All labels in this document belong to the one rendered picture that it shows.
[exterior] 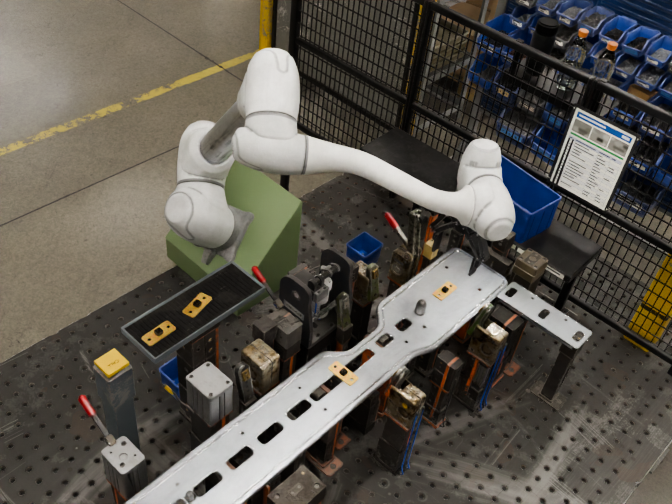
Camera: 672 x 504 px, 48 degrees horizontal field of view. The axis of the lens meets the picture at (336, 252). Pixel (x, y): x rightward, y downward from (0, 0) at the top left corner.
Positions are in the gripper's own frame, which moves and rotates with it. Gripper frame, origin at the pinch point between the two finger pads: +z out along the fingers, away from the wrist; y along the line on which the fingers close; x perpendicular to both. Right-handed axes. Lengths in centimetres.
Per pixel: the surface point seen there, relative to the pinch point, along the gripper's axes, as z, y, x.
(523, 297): 14.0, 18.3, 16.5
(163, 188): 114, -196, 37
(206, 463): 14, -4, -91
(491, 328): 9.5, 20.2, -5.9
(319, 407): 14, 3, -59
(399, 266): 13.2, -16.0, -2.9
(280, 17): 69, -238, 163
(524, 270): 10.7, 13.2, 23.5
